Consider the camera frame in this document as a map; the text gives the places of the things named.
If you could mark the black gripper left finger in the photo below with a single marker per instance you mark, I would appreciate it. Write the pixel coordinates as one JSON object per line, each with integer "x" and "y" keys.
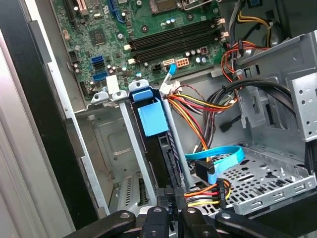
{"x": 154, "y": 223}

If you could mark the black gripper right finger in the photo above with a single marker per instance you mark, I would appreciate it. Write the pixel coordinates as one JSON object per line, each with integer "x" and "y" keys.
{"x": 195, "y": 225}

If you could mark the hard disk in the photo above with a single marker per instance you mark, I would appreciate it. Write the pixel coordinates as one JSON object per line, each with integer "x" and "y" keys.
{"x": 152, "y": 119}

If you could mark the metal disk bay cage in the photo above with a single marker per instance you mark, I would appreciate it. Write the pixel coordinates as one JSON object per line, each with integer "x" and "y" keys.
{"x": 260, "y": 178}

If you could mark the black open PC case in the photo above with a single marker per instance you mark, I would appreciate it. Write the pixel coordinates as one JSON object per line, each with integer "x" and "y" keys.
{"x": 37, "y": 99}

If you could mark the black RAM slot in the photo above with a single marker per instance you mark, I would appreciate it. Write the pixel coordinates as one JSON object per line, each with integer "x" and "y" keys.
{"x": 174, "y": 36}
{"x": 178, "y": 44}
{"x": 173, "y": 31}
{"x": 179, "y": 49}

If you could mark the green motherboard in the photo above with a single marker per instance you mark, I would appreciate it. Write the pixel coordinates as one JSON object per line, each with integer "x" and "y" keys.
{"x": 111, "y": 49}

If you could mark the metal drive cage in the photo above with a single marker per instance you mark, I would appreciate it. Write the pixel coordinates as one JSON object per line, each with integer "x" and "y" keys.
{"x": 284, "y": 62}

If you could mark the blue expansion slot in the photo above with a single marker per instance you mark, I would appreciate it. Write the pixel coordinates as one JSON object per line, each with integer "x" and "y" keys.
{"x": 116, "y": 11}

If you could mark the CPU socket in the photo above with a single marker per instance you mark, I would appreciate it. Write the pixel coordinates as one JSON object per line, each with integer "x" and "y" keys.
{"x": 164, "y": 6}

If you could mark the metal locking lever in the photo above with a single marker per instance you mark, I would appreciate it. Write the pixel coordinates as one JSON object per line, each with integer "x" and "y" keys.
{"x": 198, "y": 7}

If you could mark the black expansion slot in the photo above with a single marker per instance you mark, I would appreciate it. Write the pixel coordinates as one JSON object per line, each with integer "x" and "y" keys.
{"x": 71, "y": 13}

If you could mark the pink expansion slot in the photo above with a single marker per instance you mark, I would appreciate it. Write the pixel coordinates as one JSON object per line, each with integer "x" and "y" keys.
{"x": 83, "y": 6}

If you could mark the grey power supply unit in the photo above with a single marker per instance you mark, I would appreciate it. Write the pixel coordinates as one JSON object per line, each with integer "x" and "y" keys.
{"x": 302, "y": 15}

